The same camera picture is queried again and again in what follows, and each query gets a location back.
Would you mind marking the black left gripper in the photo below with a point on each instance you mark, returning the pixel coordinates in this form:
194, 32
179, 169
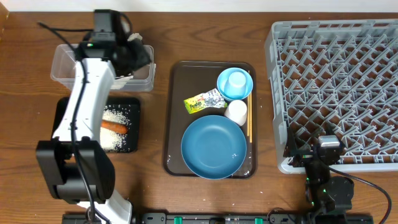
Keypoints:
145, 57

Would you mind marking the clear plastic bin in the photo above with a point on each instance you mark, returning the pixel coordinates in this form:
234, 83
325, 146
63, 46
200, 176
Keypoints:
63, 71

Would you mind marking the white paper napkin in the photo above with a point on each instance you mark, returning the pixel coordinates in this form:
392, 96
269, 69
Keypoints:
134, 36

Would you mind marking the black tray bin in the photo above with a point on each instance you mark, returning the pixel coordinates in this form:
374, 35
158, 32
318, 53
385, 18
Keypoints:
134, 116

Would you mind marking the brown serving tray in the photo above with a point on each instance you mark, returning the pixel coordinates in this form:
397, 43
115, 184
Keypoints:
188, 79

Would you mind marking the grey dishwasher rack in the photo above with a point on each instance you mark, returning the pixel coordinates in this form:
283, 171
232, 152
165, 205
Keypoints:
341, 74

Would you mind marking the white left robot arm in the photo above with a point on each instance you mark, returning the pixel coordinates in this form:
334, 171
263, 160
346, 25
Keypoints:
74, 166

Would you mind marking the light blue cup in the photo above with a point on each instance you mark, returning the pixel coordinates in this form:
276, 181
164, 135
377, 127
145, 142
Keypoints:
235, 86

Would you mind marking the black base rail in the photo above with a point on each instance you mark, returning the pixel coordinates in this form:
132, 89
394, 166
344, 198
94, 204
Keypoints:
162, 218

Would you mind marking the yellow silver snack wrapper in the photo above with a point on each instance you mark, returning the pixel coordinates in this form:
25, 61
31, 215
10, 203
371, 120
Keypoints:
210, 99

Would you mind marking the orange carrot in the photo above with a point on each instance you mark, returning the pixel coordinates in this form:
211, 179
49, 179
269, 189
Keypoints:
116, 127

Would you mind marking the light blue bowl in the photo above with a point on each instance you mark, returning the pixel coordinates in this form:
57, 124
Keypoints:
223, 77

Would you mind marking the pile of white rice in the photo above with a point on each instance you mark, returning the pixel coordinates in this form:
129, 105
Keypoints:
109, 140

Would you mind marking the white cup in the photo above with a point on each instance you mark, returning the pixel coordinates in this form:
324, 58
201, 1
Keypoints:
237, 112

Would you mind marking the dark blue plate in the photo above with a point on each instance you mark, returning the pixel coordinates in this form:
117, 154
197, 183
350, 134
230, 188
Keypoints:
213, 147

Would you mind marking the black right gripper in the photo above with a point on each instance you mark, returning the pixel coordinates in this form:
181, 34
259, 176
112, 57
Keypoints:
291, 150

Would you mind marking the wooden chopstick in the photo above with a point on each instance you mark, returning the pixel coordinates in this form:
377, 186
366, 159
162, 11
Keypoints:
250, 139
248, 115

